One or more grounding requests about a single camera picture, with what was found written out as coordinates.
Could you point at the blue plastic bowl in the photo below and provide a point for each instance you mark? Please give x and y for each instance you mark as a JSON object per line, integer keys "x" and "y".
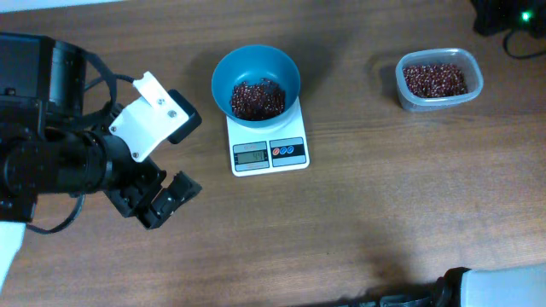
{"x": 252, "y": 63}

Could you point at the clear plastic container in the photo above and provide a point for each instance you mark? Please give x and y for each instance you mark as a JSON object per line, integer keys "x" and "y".
{"x": 459, "y": 57}

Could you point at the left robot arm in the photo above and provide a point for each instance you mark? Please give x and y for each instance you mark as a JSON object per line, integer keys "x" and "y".
{"x": 64, "y": 132}

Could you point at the white digital kitchen scale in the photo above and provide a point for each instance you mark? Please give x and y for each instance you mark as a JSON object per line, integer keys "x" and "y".
{"x": 280, "y": 147}

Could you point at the red adzuki beans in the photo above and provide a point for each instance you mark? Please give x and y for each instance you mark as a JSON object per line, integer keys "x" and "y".
{"x": 435, "y": 80}

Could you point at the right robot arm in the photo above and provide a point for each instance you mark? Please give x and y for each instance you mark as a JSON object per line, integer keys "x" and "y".
{"x": 521, "y": 286}

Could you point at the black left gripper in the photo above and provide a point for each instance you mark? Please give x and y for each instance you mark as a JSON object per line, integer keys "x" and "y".
{"x": 137, "y": 193}

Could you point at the red beans in bowl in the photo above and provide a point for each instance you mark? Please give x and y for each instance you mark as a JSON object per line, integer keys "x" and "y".
{"x": 256, "y": 102}

